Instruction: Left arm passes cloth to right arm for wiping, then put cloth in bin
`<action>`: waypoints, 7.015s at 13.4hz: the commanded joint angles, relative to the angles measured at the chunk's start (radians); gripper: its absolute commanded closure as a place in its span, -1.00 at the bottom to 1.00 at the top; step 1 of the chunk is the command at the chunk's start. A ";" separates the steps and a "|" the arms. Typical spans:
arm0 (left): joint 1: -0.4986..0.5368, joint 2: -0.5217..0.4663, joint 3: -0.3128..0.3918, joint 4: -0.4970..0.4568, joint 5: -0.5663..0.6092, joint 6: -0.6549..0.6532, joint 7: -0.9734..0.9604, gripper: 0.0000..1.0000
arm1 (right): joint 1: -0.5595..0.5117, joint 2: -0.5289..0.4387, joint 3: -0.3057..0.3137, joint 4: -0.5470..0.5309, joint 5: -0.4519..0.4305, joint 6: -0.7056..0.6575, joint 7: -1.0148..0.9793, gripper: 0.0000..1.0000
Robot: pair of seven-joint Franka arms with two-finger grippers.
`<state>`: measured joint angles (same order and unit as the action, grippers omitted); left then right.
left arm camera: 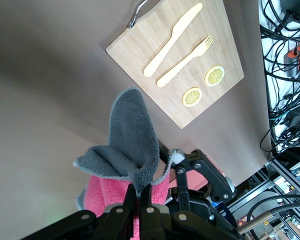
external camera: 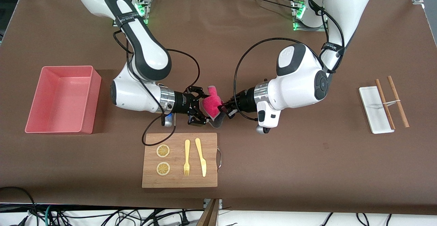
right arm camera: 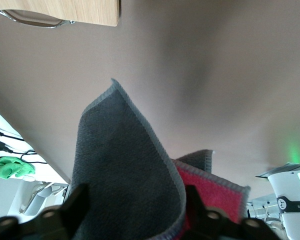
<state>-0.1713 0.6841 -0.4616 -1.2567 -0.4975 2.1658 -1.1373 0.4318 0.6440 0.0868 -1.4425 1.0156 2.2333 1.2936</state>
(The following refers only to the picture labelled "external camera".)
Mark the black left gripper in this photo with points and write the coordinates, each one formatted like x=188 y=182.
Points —
x=244 y=102

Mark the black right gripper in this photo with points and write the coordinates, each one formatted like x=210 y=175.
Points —
x=182 y=103

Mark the pink and grey cloth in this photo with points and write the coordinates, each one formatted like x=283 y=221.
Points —
x=212 y=104

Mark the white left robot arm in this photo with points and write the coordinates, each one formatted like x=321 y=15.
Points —
x=300 y=79

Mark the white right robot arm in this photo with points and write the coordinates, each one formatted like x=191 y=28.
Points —
x=136 y=94

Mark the yellow plastic fork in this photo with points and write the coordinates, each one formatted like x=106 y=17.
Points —
x=187 y=151

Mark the yellow plastic knife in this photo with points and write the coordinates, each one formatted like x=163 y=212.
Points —
x=201 y=157

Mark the yellow lemon slice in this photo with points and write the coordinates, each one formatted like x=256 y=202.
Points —
x=163 y=151
x=163 y=168

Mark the wooden cutting board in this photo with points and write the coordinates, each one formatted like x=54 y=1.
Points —
x=179 y=181

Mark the brown wooden plank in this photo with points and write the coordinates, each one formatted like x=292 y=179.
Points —
x=210 y=215

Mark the black power plug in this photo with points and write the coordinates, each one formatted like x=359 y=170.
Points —
x=184 y=219

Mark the pink plastic bin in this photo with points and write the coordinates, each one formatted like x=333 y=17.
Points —
x=58 y=99

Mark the white rectangular tray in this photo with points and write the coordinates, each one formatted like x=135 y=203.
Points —
x=374 y=110

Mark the white rubber band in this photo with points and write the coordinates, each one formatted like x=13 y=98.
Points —
x=392 y=102

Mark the small silver metal bracket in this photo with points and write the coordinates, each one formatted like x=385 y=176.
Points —
x=220 y=202

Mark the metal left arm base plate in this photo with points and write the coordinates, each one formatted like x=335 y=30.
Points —
x=307 y=28

